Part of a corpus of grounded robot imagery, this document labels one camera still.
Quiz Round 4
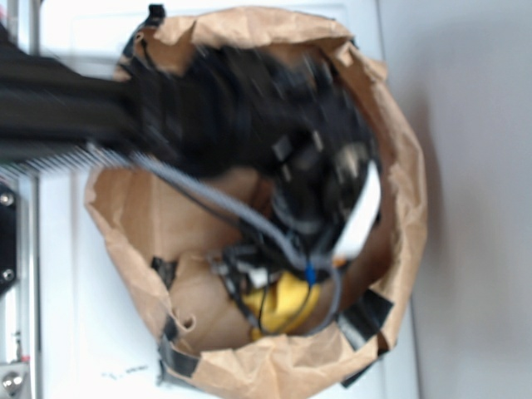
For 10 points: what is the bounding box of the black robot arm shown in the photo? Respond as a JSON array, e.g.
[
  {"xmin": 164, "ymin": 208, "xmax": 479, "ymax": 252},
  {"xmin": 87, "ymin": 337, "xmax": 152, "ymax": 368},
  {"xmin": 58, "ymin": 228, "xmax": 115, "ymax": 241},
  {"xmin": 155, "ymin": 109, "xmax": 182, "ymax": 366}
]
[{"xmin": 1, "ymin": 38, "xmax": 382, "ymax": 316}]

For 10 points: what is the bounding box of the brown paper bag bin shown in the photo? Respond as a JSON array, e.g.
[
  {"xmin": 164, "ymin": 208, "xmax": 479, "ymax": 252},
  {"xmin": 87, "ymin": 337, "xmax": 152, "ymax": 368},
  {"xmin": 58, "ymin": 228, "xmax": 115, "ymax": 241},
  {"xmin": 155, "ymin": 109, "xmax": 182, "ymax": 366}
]
[{"xmin": 86, "ymin": 6, "xmax": 427, "ymax": 398}]

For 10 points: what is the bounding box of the aluminium frame rail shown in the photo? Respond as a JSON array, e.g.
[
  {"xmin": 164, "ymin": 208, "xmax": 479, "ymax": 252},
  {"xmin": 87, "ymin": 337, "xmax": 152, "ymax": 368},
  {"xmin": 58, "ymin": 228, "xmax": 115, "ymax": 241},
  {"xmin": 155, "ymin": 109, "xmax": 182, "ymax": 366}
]
[{"xmin": 6, "ymin": 178, "xmax": 42, "ymax": 398}]

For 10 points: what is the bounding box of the yellow cloth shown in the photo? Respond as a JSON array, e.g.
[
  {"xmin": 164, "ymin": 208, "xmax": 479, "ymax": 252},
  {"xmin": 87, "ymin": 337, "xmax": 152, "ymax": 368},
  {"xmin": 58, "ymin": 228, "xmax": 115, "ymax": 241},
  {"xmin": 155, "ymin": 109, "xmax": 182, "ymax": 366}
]
[{"xmin": 243, "ymin": 272, "xmax": 321, "ymax": 341}]

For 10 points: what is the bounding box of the black metal bracket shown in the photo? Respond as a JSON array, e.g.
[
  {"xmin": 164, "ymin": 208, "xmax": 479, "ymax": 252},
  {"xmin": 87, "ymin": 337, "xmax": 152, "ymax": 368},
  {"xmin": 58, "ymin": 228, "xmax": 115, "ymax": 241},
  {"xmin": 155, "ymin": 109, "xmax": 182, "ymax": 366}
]
[{"xmin": 0, "ymin": 183, "xmax": 17, "ymax": 296}]

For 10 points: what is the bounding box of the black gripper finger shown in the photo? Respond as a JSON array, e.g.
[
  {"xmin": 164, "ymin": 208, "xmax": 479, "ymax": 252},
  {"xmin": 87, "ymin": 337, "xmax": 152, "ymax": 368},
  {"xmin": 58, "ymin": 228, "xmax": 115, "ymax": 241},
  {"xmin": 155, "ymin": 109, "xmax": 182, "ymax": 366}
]
[
  {"xmin": 247, "ymin": 268, "xmax": 278, "ymax": 289},
  {"xmin": 207, "ymin": 244, "xmax": 257, "ymax": 320}
]

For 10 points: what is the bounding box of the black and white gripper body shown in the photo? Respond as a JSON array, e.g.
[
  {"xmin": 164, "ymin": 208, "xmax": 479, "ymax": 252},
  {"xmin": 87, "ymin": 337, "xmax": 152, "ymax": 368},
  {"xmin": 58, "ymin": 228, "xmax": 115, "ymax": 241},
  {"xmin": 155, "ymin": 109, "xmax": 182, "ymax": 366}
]
[{"xmin": 249, "ymin": 51, "xmax": 382, "ymax": 265}]

